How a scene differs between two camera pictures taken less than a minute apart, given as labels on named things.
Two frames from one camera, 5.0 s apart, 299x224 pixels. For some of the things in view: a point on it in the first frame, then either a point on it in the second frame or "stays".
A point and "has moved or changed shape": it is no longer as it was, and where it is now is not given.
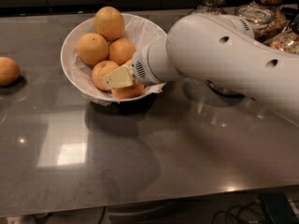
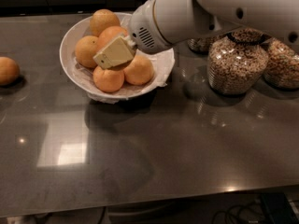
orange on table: (9, 71) stays
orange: (121, 50) has moved or changed shape
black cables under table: (250, 214) stays
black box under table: (279, 208) stays
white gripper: (139, 66) -> (144, 28)
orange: (92, 49) stays
